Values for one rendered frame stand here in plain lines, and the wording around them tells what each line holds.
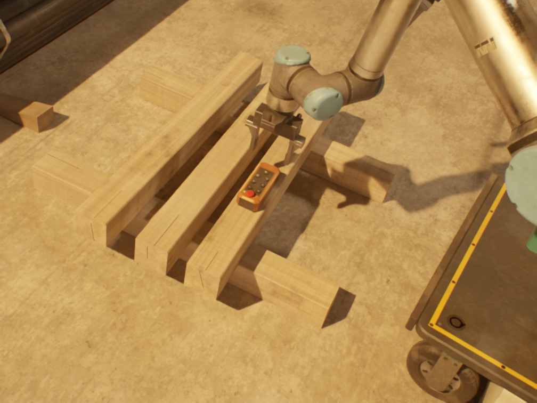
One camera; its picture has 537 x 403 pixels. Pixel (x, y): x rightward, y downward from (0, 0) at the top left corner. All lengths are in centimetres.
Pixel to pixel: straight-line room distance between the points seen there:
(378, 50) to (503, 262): 66
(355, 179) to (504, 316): 79
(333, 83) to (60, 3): 123
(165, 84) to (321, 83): 98
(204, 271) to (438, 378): 66
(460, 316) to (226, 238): 63
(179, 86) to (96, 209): 78
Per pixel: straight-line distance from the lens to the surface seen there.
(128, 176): 197
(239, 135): 216
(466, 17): 123
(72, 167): 215
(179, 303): 193
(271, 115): 174
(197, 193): 194
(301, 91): 165
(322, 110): 164
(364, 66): 167
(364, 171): 231
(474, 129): 288
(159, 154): 205
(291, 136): 183
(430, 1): 170
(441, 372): 183
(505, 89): 120
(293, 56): 170
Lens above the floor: 158
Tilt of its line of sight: 43 degrees down
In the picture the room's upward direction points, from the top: 12 degrees clockwise
